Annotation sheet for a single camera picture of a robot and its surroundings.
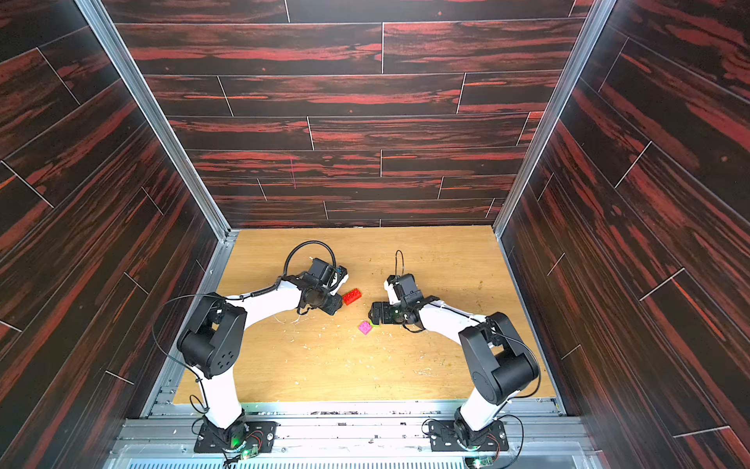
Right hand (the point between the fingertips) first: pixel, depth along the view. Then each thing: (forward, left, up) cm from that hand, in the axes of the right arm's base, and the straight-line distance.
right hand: (386, 311), depth 94 cm
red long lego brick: (+6, +12, 0) cm, 13 cm away
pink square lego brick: (-5, +7, -2) cm, 9 cm away
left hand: (+3, +16, 0) cm, 16 cm away
